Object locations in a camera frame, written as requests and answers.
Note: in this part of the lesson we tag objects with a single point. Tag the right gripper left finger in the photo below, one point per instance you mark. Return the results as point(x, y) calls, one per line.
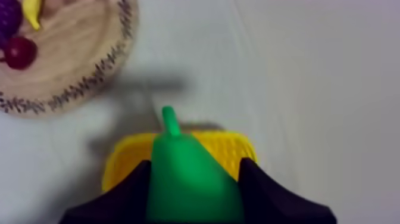
point(122, 201)

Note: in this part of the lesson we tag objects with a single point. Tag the small red fruit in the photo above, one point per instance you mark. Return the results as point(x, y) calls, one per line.
point(20, 52)

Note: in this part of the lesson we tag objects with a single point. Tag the yellow toy banana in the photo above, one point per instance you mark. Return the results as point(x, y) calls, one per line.
point(32, 12)

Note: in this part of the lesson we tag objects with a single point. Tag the purple toy grapes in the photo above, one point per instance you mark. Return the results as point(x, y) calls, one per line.
point(8, 17)

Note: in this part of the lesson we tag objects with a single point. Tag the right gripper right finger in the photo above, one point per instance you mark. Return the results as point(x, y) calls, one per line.
point(275, 200)

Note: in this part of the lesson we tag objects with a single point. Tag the green toy pear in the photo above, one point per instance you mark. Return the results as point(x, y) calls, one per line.
point(187, 181)

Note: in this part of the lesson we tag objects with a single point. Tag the yellow plastic basket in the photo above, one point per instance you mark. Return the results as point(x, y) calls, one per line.
point(218, 147)

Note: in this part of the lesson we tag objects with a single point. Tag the round wooden board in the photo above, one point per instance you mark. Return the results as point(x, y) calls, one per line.
point(72, 56)

